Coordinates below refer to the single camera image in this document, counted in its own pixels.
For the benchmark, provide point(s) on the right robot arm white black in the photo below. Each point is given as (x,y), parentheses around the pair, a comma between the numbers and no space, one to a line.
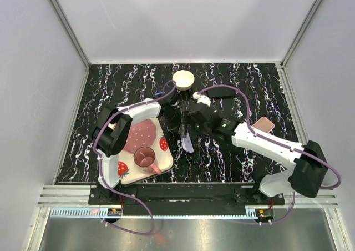
(305,164)

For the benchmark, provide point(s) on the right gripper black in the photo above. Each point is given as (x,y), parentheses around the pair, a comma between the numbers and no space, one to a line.
(187,119)

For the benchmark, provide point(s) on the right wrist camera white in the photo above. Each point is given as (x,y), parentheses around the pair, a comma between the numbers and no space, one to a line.
(200,98)

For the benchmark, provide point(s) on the strawberry pattern tray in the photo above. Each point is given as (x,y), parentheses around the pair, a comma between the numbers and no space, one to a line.
(129,173)

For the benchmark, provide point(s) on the cream bowl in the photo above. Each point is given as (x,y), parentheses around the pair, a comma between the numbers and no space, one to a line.
(183,79)

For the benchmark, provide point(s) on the lilac cased phone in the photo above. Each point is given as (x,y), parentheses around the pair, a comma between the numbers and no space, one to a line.
(185,140)

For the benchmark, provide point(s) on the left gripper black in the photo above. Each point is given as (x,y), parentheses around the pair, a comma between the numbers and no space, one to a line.
(176,125)

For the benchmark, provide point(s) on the pink phone case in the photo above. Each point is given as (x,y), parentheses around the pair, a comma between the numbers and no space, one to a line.
(264,125)

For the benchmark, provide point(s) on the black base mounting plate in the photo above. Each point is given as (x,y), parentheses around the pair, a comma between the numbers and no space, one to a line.
(184,199)

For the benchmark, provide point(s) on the pink glass mug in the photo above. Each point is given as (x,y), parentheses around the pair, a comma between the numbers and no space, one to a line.
(145,159)

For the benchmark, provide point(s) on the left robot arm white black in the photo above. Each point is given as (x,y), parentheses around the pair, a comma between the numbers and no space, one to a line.
(111,131)

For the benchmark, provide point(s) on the pink dotted plate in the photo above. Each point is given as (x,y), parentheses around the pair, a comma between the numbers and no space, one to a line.
(142,134)

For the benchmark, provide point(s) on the black phone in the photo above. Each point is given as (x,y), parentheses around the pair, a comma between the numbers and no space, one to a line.
(220,92)

